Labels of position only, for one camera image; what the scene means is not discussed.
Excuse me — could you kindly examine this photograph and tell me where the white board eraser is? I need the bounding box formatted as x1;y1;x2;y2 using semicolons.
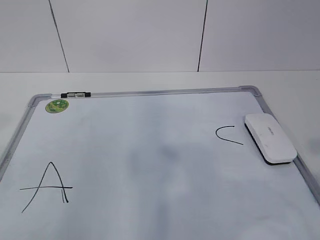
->
244;113;298;165

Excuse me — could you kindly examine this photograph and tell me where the round green sticker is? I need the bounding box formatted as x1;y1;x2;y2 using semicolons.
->
45;99;69;114

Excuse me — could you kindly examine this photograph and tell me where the white board with grey frame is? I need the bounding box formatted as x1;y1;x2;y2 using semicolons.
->
0;86;320;240

